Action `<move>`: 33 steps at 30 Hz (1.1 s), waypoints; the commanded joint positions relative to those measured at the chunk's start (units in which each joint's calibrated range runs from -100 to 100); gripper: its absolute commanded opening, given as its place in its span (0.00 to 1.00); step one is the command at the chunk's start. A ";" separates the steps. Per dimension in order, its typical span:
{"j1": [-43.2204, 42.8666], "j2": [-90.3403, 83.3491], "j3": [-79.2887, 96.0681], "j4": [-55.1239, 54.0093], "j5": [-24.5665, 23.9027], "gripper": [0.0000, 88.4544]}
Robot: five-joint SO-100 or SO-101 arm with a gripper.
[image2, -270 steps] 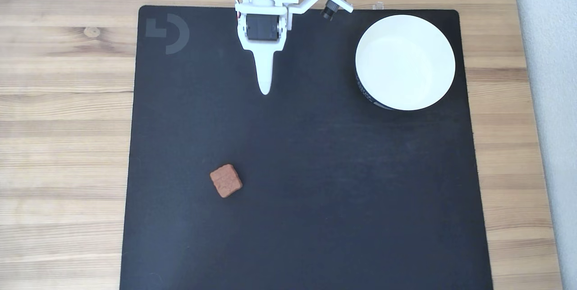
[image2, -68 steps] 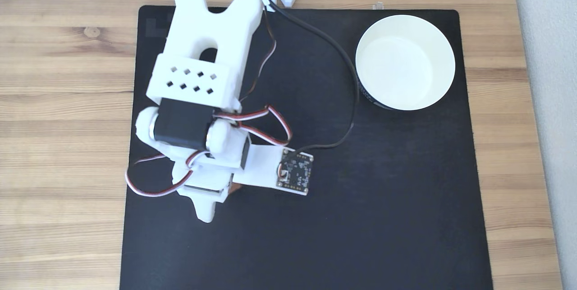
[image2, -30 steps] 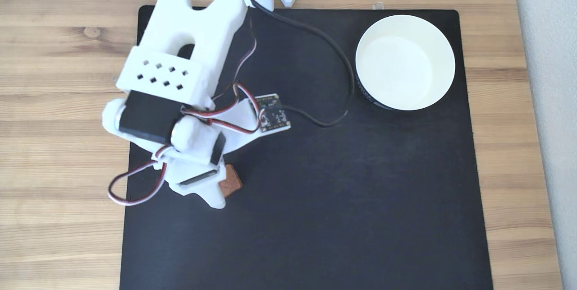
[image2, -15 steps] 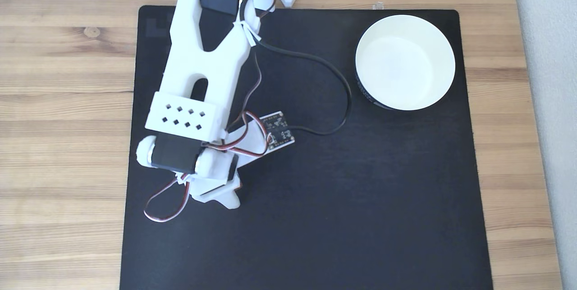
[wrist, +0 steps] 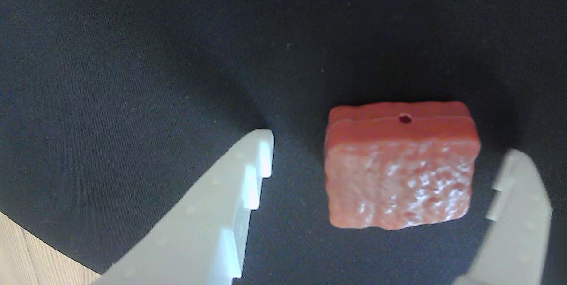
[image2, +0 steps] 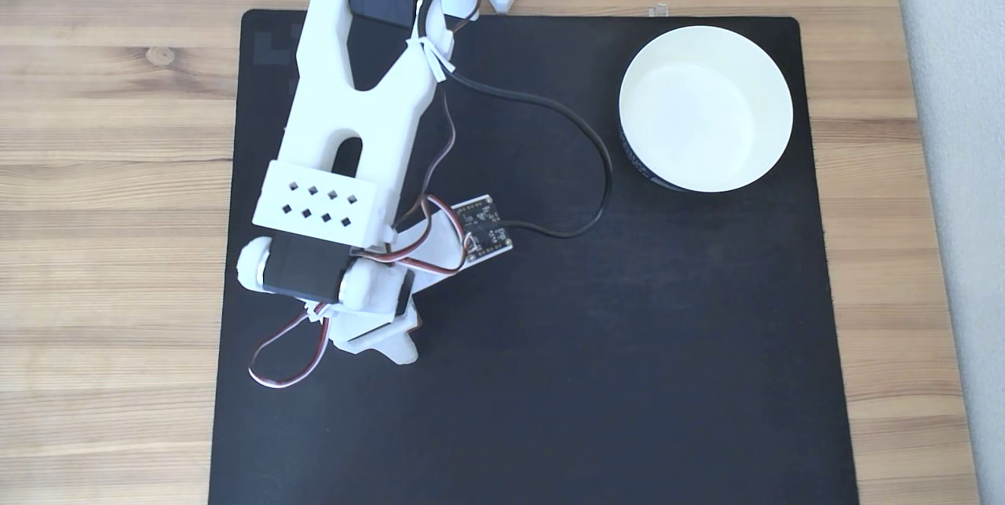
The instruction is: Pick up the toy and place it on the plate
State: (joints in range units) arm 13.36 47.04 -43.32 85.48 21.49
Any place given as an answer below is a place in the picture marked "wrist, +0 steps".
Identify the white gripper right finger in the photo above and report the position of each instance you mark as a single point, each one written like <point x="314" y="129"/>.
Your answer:
<point x="518" y="232"/>

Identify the black desk mat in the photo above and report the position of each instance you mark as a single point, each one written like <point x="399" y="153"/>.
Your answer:
<point x="133" y="76"/>

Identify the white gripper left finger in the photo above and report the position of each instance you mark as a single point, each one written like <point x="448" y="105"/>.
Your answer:
<point x="199" y="232"/>

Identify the brown square toy block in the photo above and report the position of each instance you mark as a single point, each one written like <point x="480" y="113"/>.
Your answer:
<point x="398" y="174"/>

